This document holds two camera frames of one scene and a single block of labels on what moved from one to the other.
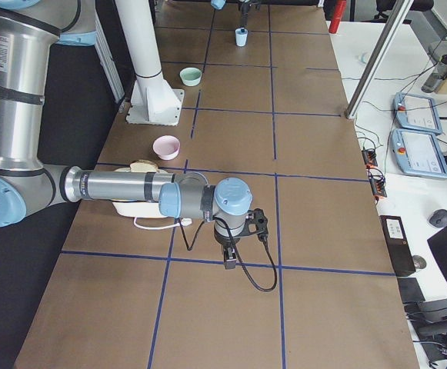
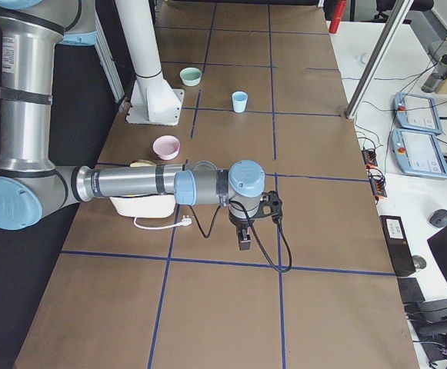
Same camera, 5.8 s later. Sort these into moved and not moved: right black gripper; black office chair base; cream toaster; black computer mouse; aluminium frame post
Moved: right black gripper
Not moved: black computer mouse; black office chair base; cream toaster; aluminium frame post
